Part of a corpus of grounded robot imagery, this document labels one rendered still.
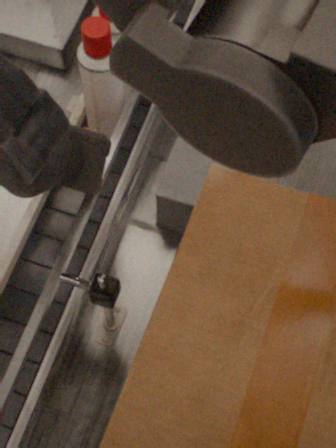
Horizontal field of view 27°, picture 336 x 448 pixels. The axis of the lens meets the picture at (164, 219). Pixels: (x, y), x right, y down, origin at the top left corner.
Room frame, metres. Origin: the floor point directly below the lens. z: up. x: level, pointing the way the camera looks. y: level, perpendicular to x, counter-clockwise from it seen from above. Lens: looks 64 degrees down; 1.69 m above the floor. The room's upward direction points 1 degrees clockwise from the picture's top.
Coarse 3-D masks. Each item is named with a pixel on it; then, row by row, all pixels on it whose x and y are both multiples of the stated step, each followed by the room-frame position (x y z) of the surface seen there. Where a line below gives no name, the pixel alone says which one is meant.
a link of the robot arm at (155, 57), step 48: (96, 0) 0.24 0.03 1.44; (144, 0) 0.22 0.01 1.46; (144, 48) 0.19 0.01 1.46; (192, 48) 0.19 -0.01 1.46; (240, 48) 0.19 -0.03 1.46; (144, 96) 0.20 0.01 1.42; (192, 96) 0.18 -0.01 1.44; (240, 96) 0.17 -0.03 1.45; (288, 96) 0.17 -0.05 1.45; (192, 144) 0.19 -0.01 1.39; (240, 144) 0.17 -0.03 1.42; (288, 144) 0.16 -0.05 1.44
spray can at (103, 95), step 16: (96, 16) 0.54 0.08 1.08; (96, 32) 0.52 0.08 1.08; (80, 48) 0.53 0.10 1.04; (96, 48) 0.51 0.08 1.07; (80, 64) 0.51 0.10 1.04; (96, 64) 0.51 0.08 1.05; (96, 80) 0.50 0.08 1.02; (112, 80) 0.51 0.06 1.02; (96, 96) 0.50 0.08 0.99; (112, 96) 0.51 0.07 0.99; (96, 112) 0.51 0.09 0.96; (112, 112) 0.51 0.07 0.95; (96, 128) 0.51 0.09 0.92; (112, 128) 0.51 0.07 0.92
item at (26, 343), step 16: (128, 96) 0.53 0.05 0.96; (128, 112) 0.50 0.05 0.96; (112, 144) 0.45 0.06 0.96; (112, 160) 0.44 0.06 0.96; (80, 208) 0.37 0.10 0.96; (80, 224) 0.35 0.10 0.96; (64, 256) 0.31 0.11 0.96; (48, 288) 0.27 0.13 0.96; (48, 304) 0.25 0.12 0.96; (32, 320) 0.23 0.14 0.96; (32, 336) 0.21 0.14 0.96; (16, 352) 0.20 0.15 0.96; (16, 368) 0.18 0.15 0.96; (0, 400) 0.15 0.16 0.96; (0, 416) 0.13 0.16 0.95
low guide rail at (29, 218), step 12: (84, 108) 0.54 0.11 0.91; (72, 120) 0.52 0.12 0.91; (48, 192) 0.42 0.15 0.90; (36, 204) 0.39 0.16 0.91; (24, 216) 0.38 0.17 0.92; (36, 216) 0.38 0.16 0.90; (24, 228) 0.36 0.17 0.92; (12, 240) 0.35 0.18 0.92; (24, 240) 0.35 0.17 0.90; (12, 252) 0.33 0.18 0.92; (0, 264) 0.31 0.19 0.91; (12, 264) 0.32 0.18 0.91; (0, 276) 0.30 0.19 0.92; (0, 288) 0.29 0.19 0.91
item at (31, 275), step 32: (192, 0) 0.76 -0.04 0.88; (128, 128) 0.53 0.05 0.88; (128, 160) 0.50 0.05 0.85; (64, 192) 0.43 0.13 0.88; (64, 224) 0.38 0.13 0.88; (96, 224) 0.38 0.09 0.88; (32, 256) 0.34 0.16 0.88; (32, 288) 0.30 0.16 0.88; (64, 288) 0.30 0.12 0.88; (0, 320) 0.26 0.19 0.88; (0, 352) 0.22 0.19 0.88; (32, 352) 0.22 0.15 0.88; (0, 384) 0.18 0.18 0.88; (32, 384) 0.18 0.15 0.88
